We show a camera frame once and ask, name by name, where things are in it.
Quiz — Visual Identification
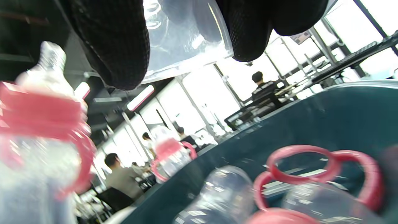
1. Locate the person's right hand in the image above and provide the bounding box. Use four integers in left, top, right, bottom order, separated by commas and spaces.
59, 0, 329, 91

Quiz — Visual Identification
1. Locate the clear dome bottle cap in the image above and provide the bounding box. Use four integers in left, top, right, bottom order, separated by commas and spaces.
280, 184, 386, 224
142, 0, 234, 84

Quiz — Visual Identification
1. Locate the baby bottle with pink handles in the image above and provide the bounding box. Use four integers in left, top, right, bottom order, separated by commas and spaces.
150, 124, 198, 184
0, 40, 97, 224

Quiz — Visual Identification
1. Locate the clear baby bottle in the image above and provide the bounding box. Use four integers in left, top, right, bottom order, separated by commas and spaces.
173, 165, 256, 224

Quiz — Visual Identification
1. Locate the pink bottle handle ring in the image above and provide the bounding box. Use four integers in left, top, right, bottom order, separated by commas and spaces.
252, 145, 385, 215

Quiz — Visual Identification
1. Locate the pink bottle collar with nipple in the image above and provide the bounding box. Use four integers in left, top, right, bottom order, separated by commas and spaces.
246, 208, 321, 224

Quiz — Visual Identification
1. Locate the ceiling light panel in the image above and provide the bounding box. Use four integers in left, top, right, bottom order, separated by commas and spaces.
75, 82, 90, 100
127, 85, 155, 112

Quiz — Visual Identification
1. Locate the black mesh office chair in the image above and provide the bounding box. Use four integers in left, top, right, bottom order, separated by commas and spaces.
224, 93, 283, 131

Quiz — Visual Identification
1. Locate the hanging sign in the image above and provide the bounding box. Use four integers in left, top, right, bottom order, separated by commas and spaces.
291, 31, 311, 44

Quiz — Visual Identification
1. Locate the teal plastic basin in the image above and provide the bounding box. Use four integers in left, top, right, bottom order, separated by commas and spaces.
120, 80, 398, 224

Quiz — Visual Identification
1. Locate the black keyboard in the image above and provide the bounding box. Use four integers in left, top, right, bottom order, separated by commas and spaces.
344, 40, 380, 61

